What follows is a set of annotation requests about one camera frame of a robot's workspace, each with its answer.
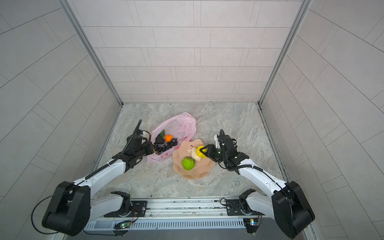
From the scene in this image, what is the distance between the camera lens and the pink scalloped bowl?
2.65 ft

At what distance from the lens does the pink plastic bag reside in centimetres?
85

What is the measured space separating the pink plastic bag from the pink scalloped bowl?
0.06 feet
